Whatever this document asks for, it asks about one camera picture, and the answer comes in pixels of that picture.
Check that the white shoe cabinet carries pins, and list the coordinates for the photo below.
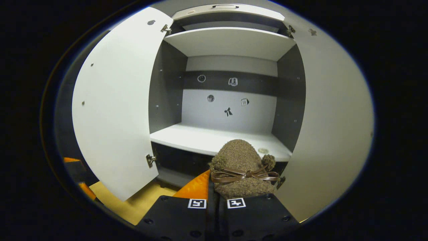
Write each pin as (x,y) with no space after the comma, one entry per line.
(167,93)

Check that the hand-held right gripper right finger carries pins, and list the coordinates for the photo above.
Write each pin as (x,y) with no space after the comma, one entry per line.
(254,217)

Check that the brown fuzzy shoe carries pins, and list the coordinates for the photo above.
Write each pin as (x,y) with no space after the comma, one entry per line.
(239,157)

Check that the white cabinet shelf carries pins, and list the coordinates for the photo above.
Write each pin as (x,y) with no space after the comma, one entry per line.
(230,42)
(194,137)

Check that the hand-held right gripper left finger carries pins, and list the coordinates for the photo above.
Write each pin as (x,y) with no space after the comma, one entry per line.
(177,217)

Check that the metal door hinge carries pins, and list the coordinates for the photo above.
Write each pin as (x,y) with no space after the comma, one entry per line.
(150,160)
(281,182)
(291,30)
(166,29)

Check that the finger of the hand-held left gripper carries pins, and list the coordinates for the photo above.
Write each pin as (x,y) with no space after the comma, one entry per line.
(77,170)
(88,192)

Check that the white cabinet door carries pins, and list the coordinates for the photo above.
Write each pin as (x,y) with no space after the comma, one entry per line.
(117,100)
(334,117)

